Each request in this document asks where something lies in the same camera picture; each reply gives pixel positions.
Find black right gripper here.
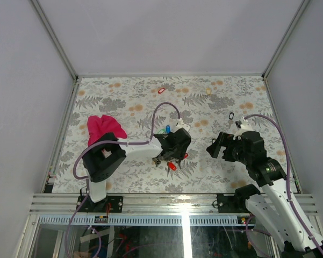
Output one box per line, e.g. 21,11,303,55
206,132,251,165

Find large metal keyring with keys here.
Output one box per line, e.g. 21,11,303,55
152,125,189,174

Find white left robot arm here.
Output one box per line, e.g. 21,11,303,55
81,128,191,212

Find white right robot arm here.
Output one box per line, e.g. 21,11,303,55
206,131,323,257

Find black tag with key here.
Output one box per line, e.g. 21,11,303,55
228,112,234,128

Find red key tag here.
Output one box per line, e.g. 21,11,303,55
157,88,165,94

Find crumpled pink cloth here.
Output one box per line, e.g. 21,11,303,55
87,115,127,146

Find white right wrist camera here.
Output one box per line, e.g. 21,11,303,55
233,118,253,140

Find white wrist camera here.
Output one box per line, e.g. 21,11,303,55
233,118,253,140
174,118,191,132

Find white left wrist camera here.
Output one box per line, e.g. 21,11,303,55
174,118,191,132

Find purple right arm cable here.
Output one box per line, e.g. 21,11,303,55
244,114,323,258

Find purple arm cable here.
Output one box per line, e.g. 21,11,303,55
244,114,323,258
64,102,182,258

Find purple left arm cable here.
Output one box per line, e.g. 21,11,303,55
64,102,182,258

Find aluminium front rail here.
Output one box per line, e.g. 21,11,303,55
29,192,319,226

